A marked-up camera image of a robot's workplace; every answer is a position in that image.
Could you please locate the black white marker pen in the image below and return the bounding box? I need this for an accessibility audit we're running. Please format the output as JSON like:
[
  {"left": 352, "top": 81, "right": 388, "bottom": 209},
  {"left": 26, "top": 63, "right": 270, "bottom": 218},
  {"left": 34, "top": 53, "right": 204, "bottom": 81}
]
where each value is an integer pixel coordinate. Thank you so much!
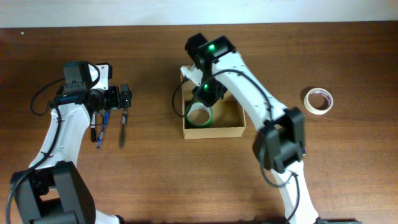
[{"left": 90, "top": 113, "right": 96, "bottom": 142}]

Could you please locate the green tape roll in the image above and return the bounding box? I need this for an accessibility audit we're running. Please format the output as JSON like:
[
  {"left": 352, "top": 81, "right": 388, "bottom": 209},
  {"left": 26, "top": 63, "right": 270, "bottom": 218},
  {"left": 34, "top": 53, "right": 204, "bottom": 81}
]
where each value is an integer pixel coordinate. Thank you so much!
[{"left": 186, "top": 101, "right": 213, "bottom": 128}]

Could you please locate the brown cardboard box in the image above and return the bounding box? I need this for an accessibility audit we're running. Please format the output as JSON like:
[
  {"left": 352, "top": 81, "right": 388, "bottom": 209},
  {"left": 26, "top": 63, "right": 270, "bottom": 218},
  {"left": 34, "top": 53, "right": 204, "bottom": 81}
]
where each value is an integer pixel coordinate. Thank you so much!
[{"left": 182, "top": 91, "right": 246, "bottom": 139}]

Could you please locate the blue ballpoint pen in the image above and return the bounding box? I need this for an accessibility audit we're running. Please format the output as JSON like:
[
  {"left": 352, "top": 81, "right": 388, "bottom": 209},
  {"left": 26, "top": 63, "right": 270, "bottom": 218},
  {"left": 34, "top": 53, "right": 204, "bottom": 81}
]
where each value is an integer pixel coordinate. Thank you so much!
[{"left": 96, "top": 110, "right": 110, "bottom": 149}]

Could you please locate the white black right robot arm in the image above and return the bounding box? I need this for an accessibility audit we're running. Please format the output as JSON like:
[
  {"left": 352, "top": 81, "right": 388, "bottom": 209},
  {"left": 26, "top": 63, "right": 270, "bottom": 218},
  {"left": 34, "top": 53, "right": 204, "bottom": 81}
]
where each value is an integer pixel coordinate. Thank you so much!
[{"left": 180, "top": 33, "right": 320, "bottom": 223}]

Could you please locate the clear black ballpoint pen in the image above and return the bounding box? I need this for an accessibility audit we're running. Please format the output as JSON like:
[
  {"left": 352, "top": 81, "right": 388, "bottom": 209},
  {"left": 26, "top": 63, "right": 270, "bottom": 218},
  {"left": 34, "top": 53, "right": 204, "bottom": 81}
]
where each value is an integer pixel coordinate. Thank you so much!
[{"left": 119, "top": 109, "right": 128, "bottom": 149}]

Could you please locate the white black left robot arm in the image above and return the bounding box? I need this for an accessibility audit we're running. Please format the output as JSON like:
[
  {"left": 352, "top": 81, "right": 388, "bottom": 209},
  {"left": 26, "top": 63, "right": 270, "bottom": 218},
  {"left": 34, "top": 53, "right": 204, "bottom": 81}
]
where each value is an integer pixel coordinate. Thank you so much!
[{"left": 6, "top": 61, "right": 131, "bottom": 224}]

